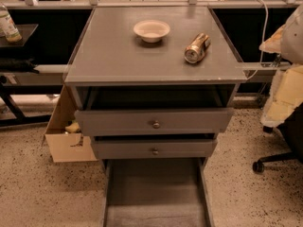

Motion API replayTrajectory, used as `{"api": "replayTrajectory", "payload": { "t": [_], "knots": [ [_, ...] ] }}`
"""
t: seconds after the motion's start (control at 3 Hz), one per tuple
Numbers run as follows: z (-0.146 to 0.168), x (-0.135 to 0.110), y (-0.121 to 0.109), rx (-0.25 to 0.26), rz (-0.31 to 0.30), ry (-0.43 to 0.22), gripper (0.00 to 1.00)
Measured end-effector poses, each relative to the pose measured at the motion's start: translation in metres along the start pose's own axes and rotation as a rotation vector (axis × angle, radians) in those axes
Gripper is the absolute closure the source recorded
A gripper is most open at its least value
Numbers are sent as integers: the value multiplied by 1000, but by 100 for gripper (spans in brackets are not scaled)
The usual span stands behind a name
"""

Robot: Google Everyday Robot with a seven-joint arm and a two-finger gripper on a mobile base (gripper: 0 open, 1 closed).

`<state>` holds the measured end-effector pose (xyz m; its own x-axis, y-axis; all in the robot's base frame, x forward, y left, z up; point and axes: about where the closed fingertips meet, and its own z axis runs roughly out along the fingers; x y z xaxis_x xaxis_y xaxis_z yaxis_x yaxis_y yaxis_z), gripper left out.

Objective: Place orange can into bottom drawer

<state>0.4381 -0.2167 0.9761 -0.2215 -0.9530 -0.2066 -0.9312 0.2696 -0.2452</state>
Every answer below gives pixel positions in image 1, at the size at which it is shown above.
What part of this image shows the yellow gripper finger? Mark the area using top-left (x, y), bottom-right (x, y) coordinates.
top-left (259, 26), bottom-right (284, 53)
top-left (260, 64), bottom-right (303, 128)

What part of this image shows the orange soda can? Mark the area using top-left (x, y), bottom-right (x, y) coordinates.
top-left (185, 33), bottom-right (211, 63)

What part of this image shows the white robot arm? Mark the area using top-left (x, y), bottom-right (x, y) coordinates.
top-left (259, 5), bottom-right (303, 127)

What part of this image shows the grey top drawer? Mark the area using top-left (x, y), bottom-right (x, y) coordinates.
top-left (75, 108), bottom-right (233, 136)

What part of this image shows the grey drawer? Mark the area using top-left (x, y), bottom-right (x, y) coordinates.
top-left (75, 108), bottom-right (233, 136)
top-left (99, 158), bottom-right (215, 227)
top-left (92, 134), bottom-right (218, 159)

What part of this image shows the grey drawer cabinet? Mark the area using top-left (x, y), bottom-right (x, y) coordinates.
top-left (63, 5), bottom-right (248, 161)

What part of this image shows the grey middle drawer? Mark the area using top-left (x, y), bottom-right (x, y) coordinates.
top-left (92, 134), bottom-right (218, 159)

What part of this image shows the grey bottom drawer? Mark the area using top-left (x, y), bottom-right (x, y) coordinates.
top-left (99, 158), bottom-right (215, 227)

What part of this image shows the black office chair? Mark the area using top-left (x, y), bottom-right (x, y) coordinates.
top-left (252, 101), bottom-right (303, 174)

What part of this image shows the white bowl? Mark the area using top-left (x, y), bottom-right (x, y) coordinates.
top-left (134, 20), bottom-right (170, 43)

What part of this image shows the yellow sponge in box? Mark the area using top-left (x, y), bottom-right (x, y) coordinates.
top-left (65, 122), bottom-right (80, 133)

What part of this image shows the cardboard box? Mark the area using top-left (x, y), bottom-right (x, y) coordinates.
top-left (45, 86), bottom-right (97, 163)

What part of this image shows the green label bottle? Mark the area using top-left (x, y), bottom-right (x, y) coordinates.
top-left (0, 3), bottom-right (22, 43)

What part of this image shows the black side table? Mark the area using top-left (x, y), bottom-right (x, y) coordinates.
top-left (0, 24), bottom-right (51, 128)

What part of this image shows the white cable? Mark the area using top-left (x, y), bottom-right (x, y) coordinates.
top-left (246, 0), bottom-right (269, 81)

